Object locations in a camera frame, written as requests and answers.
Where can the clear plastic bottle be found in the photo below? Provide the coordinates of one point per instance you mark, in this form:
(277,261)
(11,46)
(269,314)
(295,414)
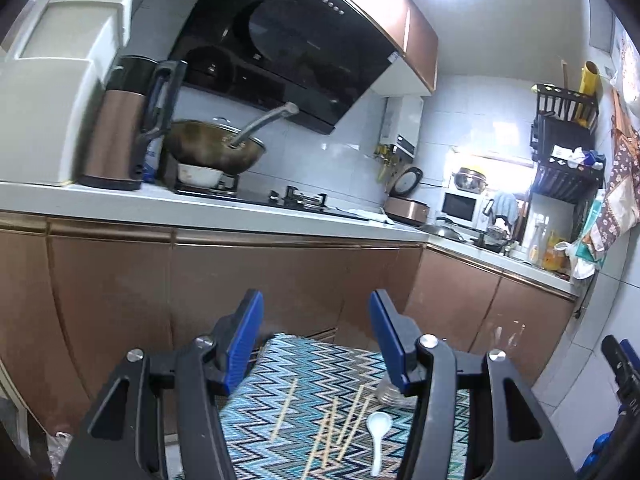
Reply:
(536,247)

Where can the bunch of wooden chopsticks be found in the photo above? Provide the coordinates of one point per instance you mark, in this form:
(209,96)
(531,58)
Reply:
(286,407)

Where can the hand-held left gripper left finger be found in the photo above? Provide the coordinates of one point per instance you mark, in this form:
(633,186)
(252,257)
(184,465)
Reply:
(245,340)

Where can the white microwave oven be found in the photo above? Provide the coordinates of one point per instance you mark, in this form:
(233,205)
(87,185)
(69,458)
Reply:
(460,207)

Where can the black range hood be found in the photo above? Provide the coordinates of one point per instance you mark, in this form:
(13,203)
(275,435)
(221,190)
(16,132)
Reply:
(300,45)

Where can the white water heater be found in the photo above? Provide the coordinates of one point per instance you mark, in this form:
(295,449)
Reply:
(402,122)

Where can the grey blue towel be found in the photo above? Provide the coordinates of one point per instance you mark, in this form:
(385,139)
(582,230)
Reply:
(506,205)

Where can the black dish rack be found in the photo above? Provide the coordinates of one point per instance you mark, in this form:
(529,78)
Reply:
(567,175)

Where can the copper kitchen base cabinets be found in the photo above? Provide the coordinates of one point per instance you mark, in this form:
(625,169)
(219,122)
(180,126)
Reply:
(250,290)

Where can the brown floral apron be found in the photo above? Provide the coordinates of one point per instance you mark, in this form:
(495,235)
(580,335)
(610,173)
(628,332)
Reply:
(620,185)

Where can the blue and white packet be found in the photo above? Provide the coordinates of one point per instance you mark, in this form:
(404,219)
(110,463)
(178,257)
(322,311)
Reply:
(150,160)

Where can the copper electric kettle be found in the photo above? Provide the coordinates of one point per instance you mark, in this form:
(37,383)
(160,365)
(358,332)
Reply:
(117,130)

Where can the beige countertop appliance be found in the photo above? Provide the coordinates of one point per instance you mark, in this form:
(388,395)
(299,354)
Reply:
(45,85)

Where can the copper rice cooker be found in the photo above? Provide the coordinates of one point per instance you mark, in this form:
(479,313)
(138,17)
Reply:
(406,207)

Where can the zigzag patterned woven mat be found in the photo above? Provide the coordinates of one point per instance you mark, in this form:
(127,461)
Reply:
(300,360)

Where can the clear glass jar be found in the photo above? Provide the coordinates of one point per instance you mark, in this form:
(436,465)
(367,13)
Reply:
(387,392)

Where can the white plastic bag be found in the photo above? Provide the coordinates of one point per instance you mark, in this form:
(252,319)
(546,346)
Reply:
(580,260)

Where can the yellow roll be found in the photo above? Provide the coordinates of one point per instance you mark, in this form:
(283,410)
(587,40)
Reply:
(590,77)

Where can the white ceramic spoon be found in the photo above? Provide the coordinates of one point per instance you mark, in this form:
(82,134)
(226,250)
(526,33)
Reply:
(377,425)

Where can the teal patterned bag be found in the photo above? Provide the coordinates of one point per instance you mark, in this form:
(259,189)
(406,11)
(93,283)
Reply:
(592,230)

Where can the black gas stove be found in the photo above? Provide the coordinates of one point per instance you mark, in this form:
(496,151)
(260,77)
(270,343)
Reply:
(280,197)

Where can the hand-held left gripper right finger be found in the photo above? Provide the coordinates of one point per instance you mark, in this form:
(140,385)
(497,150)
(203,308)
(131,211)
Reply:
(392,345)

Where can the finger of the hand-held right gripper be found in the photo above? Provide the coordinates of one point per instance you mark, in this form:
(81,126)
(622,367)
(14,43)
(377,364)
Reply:
(633,355)
(616,365)

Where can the copper wall cabinet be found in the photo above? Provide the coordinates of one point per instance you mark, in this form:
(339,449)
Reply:
(405,25)

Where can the steel pot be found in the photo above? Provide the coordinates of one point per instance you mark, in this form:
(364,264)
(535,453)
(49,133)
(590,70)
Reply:
(470,180)

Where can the orange liquid bottle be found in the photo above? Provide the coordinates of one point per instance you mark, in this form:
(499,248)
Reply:
(552,255)

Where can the white bowl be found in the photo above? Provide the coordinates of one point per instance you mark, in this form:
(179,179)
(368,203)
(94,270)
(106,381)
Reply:
(199,174)

